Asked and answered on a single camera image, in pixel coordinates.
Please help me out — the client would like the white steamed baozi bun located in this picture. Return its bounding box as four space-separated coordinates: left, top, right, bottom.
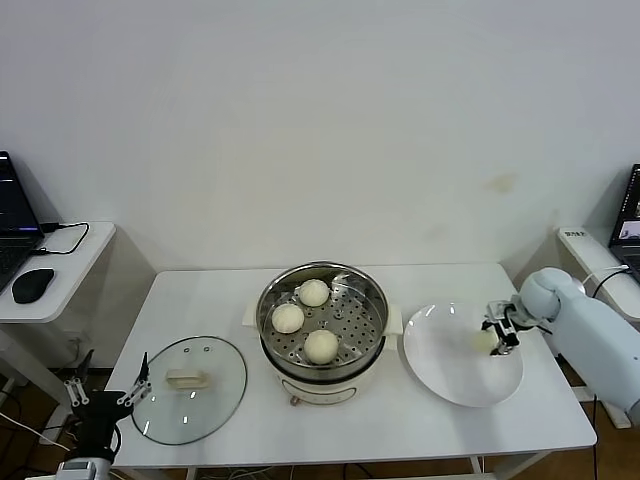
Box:
303 328 340 365
298 278 331 308
469 327 499 355
271 302 306 335

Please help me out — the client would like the round white plate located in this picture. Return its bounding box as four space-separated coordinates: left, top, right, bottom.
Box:
402 301 525 409

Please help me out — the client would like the white side table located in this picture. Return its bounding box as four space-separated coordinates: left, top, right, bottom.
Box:
0 221 117 416
557 227 640 321

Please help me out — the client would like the black open laptop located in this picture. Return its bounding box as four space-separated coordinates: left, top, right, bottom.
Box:
0 151 47 296

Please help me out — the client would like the cream electric cooker base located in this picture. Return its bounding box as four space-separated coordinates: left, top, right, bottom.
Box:
258 327 400 407

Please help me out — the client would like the black computer mouse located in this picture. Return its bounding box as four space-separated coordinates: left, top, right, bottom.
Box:
11 268 55 305

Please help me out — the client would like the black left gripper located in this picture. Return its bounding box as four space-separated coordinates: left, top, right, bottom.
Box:
63 348 152 459

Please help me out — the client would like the stainless steel steamer basket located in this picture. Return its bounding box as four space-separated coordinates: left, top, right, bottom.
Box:
242 259 404 371

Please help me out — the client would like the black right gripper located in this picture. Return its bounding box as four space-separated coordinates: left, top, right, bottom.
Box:
479 319 521 358

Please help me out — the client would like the black laptop power cable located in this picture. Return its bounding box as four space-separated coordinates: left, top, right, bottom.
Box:
33 221 91 259

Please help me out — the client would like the white flat cable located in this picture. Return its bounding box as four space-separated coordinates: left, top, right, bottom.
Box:
581 265 631 297

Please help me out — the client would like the round glass pot lid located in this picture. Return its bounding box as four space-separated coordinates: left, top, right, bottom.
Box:
131 335 249 446

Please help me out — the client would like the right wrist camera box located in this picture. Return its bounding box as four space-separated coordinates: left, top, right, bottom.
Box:
486 298 519 335

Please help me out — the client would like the black monitor screen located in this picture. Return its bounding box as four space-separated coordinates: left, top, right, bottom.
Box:
607 163 640 281

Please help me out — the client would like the white floor cable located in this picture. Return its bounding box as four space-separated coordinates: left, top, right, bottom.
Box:
0 416 71 454

